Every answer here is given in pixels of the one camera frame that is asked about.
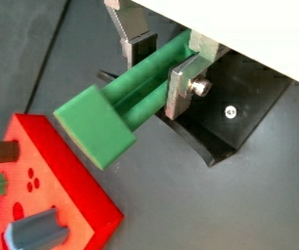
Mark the green three prong object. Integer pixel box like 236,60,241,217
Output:
53,30,193,169

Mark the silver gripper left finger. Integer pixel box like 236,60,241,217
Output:
104,0,157,67

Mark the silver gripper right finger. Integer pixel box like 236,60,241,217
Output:
165,30,229,120

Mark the black curved fixture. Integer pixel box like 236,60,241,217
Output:
96,52,294,168

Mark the red peg board block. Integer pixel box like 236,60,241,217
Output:
0,114,122,250

